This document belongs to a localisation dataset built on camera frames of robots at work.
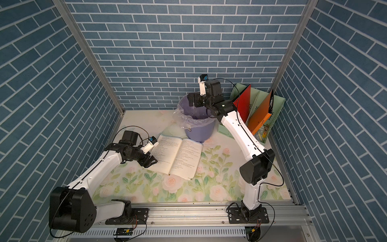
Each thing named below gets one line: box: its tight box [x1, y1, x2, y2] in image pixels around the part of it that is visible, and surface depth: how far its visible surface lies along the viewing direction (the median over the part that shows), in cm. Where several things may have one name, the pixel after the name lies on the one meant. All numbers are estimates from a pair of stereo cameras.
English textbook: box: [147, 134, 204, 180], surface depth 94 cm
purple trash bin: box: [177, 93, 217, 143], surface depth 84 cm
